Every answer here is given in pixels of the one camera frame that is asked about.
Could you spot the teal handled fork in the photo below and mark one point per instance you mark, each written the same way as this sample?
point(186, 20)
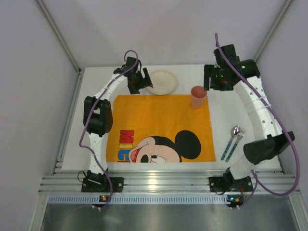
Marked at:
point(239, 137)

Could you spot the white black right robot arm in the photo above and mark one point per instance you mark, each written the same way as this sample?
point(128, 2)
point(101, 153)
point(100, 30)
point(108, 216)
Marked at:
point(270, 140)

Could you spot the teal handled spoon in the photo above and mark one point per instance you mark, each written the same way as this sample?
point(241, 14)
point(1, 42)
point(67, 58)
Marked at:
point(234, 132)

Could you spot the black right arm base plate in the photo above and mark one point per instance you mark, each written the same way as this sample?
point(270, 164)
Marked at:
point(221, 185)

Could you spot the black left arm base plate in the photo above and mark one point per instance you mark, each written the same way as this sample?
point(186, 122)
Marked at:
point(102, 185)

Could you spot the orange Mickey Mouse placemat cloth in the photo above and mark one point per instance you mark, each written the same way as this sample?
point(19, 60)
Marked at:
point(160, 129)

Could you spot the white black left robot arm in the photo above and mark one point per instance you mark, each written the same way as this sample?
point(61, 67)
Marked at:
point(98, 118)

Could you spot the pink plastic cup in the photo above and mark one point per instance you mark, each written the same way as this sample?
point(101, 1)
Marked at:
point(198, 96)

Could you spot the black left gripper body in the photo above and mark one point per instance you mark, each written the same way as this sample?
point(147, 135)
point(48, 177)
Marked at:
point(139, 80)

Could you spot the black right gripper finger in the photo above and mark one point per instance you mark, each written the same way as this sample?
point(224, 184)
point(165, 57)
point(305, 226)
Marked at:
point(215, 86)
point(209, 71)

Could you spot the slotted grey cable duct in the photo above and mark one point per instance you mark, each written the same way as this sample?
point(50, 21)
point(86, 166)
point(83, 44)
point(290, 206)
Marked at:
point(143, 199)

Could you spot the cream round plate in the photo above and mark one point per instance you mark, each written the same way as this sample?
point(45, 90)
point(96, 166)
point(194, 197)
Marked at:
point(163, 82)

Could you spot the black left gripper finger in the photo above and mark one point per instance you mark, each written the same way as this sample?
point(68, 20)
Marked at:
point(134, 89)
point(146, 80)

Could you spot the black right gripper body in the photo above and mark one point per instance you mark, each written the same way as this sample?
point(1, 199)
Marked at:
point(214, 81)

